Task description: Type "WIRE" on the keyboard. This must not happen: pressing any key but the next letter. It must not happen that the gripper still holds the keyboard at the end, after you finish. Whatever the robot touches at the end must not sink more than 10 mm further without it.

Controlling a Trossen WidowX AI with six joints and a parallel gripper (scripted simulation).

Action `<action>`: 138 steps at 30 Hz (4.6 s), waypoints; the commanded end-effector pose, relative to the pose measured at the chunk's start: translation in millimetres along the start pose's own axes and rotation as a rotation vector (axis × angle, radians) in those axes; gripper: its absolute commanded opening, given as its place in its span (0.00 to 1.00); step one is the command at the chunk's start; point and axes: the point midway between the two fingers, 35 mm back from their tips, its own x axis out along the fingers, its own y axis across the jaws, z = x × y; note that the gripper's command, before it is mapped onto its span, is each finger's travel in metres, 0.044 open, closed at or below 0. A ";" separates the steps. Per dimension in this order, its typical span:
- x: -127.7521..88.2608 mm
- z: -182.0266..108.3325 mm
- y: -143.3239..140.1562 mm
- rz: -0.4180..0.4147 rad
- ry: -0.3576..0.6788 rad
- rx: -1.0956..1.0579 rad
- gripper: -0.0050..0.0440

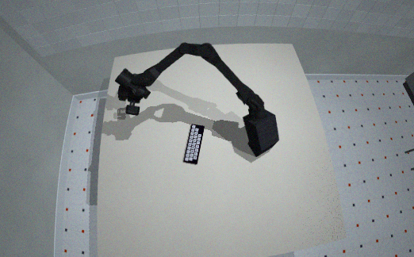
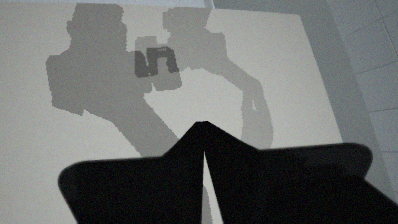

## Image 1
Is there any black keyboard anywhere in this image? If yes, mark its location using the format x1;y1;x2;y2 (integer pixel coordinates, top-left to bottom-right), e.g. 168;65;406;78
184;125;205;164

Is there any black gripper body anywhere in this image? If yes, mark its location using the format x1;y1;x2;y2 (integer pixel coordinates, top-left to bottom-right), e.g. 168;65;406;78
125;91;143;115

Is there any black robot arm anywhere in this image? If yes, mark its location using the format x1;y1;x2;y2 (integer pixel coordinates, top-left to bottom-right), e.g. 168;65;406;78
115;43;267;121

